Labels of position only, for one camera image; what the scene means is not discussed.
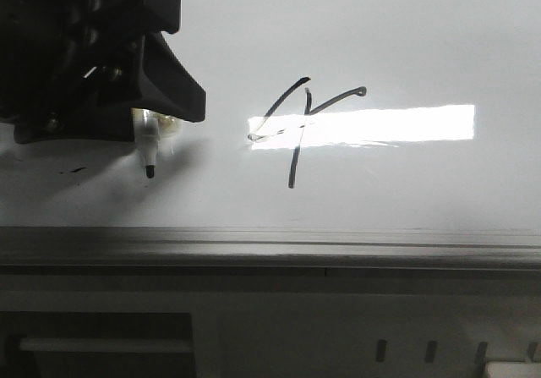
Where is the white box lower right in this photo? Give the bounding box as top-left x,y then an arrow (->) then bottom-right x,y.
483,361 -> 541,378

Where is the black second-arm gripper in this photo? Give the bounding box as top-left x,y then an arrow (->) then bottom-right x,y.
1,0 -> 206,144

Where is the white black-tipped whiteboard marker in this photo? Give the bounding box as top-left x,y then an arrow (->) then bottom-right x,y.
131,108 -> 182,179

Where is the white whiteboard with aluminium frame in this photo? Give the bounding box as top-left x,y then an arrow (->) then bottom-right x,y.
1,0 -> 540,294

